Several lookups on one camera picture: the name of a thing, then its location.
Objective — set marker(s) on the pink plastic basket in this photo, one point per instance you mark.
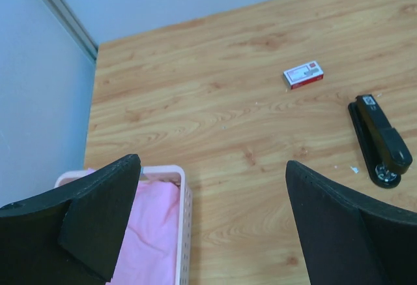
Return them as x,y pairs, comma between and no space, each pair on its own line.
176,175

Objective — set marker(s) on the pink cloth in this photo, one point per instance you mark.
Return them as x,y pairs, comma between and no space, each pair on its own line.
148,254

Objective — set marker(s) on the black stapler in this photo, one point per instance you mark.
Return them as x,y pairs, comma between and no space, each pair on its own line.
385,153

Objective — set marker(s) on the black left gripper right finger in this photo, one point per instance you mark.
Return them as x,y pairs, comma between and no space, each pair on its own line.
348,237

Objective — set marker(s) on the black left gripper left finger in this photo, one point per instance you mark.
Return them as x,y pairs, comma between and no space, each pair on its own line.
71,234

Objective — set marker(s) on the red white staple box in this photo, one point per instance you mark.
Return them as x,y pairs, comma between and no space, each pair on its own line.
302,75

